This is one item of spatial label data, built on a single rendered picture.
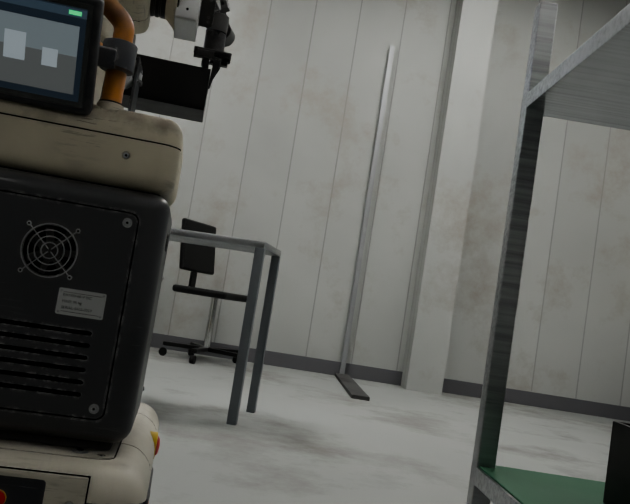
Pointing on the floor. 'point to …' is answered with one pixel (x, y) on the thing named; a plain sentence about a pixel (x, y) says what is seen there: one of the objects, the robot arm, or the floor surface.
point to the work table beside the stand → (245, 309)
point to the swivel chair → (201, 261)
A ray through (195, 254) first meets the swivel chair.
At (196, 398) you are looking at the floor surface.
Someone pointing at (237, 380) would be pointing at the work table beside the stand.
